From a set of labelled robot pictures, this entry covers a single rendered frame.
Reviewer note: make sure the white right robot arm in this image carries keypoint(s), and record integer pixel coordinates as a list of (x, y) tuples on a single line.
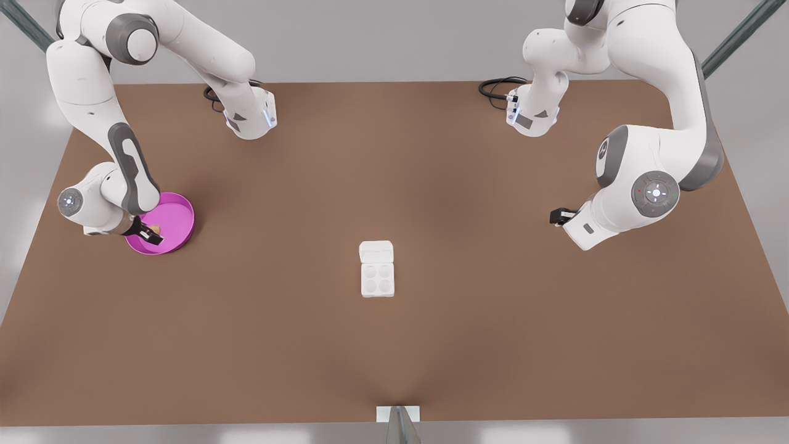
[(86, 80)]

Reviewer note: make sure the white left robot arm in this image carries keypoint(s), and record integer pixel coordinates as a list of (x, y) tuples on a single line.
[(653, 135)]

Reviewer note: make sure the white egg box lid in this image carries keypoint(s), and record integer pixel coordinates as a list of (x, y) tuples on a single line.
[(376, 251)]

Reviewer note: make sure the white egg box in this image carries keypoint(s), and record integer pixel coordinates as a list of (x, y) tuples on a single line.
[(377, 279)]

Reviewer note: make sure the pink round plate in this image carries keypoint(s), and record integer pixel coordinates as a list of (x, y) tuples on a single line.
[(175, 219)]

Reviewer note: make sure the silver frame post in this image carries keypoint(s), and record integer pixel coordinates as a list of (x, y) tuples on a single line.
[(28, 24), (743, 34), (402, 425)]

